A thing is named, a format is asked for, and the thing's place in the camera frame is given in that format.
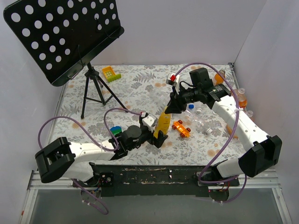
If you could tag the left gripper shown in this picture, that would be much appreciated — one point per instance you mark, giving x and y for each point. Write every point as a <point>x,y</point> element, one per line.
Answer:
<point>151,134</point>

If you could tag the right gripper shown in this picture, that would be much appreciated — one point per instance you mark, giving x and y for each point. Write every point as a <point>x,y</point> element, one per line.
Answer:
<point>178,100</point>

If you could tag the yellow juice bottle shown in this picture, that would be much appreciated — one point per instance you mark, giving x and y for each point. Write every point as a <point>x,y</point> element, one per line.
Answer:
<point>163,123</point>

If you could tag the orange juice bottle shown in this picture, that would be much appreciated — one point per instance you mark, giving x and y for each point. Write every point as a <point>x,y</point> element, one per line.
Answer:
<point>218,79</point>

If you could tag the crushed orange label bottle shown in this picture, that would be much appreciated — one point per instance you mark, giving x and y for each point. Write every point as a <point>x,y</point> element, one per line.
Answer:
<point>241,97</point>

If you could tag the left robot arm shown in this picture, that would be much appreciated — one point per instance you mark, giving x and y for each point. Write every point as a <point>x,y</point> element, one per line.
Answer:
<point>62,158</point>

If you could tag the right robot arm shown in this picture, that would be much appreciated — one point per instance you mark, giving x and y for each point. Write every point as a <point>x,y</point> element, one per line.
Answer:
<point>262,150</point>

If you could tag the clear bottle blue cap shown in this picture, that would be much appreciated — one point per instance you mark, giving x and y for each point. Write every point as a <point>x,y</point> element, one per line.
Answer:
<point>191,106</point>

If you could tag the clear bottle white cap lower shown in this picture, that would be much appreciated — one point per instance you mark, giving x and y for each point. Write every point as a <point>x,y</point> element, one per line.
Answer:
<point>197,122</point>

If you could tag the clear bottle white cap right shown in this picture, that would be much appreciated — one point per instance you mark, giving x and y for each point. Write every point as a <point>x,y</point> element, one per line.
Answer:
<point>199,110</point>

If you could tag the floral patterned table mat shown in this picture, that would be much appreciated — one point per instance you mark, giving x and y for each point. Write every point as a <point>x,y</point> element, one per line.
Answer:
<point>82,118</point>

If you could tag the green blue toy block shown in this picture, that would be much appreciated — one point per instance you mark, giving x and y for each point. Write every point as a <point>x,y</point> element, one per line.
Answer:
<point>116,130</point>

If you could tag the black perforated music stand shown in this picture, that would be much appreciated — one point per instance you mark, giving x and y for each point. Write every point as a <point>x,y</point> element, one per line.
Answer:
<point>63,36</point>

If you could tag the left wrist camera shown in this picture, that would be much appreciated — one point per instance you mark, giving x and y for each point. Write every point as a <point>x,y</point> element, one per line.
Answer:
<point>152,122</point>

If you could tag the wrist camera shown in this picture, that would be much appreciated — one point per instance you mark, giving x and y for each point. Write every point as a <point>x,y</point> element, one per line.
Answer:
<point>173,80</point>
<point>152,122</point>

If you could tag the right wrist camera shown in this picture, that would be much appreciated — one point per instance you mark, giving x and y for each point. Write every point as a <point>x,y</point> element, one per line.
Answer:
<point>173,80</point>

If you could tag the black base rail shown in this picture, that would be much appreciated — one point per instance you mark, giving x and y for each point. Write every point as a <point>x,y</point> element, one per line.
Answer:
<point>134,180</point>

